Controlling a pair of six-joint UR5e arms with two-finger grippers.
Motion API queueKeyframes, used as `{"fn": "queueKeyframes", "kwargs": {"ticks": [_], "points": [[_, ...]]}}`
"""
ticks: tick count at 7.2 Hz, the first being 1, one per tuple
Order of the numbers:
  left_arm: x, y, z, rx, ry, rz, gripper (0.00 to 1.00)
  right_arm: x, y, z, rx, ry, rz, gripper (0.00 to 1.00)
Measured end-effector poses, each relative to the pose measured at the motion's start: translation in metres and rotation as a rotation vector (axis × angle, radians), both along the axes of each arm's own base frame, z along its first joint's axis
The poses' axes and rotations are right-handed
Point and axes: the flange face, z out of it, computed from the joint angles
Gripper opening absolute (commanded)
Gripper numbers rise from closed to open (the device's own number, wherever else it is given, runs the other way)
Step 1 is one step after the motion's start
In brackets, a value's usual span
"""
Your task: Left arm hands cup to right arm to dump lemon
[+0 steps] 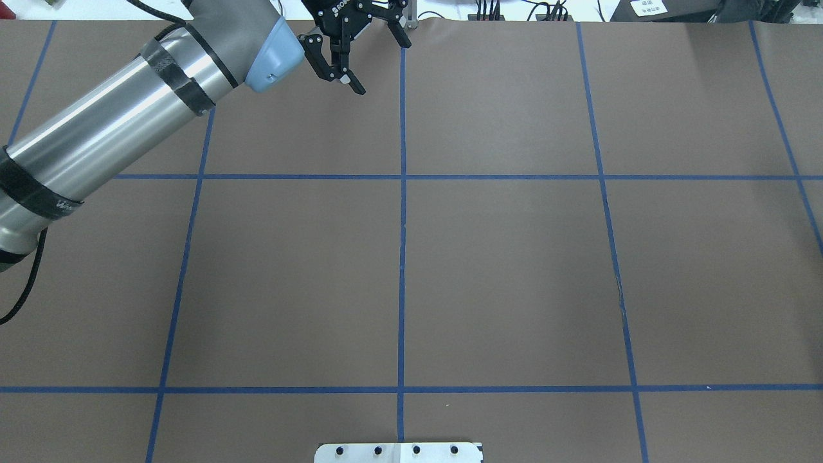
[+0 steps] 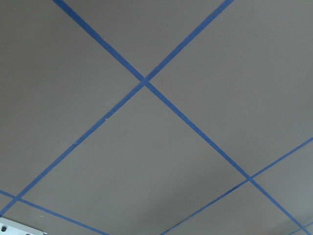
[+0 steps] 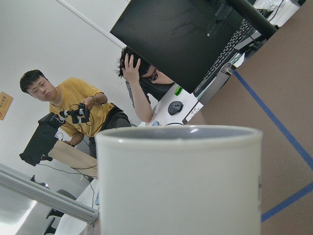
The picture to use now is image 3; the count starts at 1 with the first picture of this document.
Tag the white mug with handle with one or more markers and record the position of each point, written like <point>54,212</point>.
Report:
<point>180,180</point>

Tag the black computer mouse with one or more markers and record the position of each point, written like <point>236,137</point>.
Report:
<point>175,107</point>

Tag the seated man grey shirt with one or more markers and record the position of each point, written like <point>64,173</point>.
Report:
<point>142,79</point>

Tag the man in yellow shirt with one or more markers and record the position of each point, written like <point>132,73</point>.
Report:
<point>68,95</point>

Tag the black monitor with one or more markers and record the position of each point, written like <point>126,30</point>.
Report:
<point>183,38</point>

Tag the wooden board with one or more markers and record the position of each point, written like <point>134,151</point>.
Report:
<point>74,158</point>

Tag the black keyboard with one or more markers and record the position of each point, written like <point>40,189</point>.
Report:
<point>226,55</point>

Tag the aluminium frame post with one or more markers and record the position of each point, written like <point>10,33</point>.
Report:
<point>12,180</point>

